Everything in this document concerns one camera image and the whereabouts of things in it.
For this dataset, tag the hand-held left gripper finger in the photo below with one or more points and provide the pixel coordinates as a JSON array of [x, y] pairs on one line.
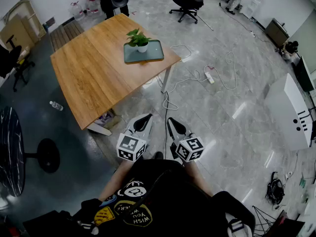
[[148, 130], [135, 125]]

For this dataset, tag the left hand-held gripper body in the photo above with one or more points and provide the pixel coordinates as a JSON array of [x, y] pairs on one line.
[[130, 146]]

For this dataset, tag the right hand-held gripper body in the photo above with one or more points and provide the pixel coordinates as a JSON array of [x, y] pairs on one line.
[[190, 148]]

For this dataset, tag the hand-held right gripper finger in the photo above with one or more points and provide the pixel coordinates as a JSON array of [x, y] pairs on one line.
[[180, 128], [172, 133]]

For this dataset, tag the grey-green tray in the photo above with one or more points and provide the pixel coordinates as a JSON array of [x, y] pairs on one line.
[[154, 52]]

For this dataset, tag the small green potted plant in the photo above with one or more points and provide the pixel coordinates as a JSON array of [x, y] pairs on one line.
[[142, 48]]

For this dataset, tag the person's left forearm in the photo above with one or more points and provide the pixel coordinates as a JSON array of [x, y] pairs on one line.
[[116, 179]]

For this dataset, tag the person's right forearm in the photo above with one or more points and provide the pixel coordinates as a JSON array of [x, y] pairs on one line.
[[198, 176]]

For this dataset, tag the person's black shoe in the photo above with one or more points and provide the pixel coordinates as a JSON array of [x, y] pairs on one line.
[[158, 155]]

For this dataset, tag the bag under table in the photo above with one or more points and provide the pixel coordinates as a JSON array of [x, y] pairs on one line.
[[106, 118]]

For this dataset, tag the white table leg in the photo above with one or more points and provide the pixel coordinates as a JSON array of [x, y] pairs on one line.
[[166, 79], [100, 129]]

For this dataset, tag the person's black patched shirt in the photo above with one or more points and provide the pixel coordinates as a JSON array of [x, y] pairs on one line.
[[168, 201]]

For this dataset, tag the white power strip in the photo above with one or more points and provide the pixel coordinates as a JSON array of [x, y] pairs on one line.
[[209, 78]]

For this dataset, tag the clear plastic water bottle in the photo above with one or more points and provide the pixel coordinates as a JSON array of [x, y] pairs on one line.
[[56, 105]]

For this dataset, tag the white pole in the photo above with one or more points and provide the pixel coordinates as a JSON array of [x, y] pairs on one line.
[[206, 22]]

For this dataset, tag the white cabinet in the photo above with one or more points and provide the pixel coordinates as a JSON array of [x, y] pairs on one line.
[[293, 112]]

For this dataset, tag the slatted wooden bench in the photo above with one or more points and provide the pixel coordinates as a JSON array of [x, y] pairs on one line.
[[65, 34]]

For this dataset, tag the round black marble table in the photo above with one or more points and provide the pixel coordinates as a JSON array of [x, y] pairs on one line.
[[11, 152]]

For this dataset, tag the black office chair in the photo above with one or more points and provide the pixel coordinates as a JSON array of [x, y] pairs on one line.
[[191, 1]]

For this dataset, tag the clear water jug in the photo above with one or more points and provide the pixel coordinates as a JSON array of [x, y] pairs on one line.
[[92, 5], [77, 11]]

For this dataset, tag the black monitor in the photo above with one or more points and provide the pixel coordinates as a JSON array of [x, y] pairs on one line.
[[304, 75]]

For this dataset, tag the grey metal cabinet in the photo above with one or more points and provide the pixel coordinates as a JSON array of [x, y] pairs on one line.
[[276, 32]]

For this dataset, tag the black swivel chair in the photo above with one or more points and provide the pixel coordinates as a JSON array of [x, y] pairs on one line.
[[13, 58]]

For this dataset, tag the white water dispenser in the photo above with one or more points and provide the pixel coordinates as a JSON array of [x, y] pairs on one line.
[[253, 6]]

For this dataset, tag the leaning cardboard and wood panels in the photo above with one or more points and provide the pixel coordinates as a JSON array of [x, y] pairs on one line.
[[21, 28]]

